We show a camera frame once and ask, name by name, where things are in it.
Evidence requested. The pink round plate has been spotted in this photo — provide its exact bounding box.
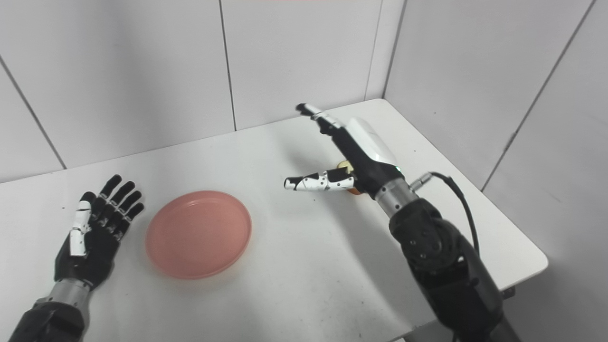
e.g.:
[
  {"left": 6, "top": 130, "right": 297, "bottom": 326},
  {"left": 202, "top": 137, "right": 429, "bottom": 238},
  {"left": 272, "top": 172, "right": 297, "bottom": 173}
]
[{"left": 145, "top": 190, "right": 253, "bottom": 280}]

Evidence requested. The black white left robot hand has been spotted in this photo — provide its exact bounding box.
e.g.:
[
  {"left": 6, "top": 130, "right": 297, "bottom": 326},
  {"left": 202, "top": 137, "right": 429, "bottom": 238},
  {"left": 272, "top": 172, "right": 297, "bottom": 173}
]
[{"left": 54, "top": 174, "right": 145, "bottom": 290}]

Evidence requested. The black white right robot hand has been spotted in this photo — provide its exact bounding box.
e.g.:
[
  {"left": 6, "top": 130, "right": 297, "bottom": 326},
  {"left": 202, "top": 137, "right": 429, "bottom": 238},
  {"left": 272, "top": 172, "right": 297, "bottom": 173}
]
[{"left": 284, "top": 103, "right": 405, "bottom": 198}]

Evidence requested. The slice of white bread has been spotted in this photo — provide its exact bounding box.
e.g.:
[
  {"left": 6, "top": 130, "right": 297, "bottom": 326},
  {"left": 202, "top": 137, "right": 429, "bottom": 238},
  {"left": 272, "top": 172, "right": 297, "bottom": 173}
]
[{"left": 336, "top": 161, "right": 365, "bottom": 196}]

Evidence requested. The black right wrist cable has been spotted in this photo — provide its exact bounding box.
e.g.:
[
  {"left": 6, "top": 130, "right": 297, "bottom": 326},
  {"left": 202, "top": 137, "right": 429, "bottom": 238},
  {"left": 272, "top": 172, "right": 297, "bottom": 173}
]
[{"left": 411, "top": 172, "right": 480, "bottom": 257}]

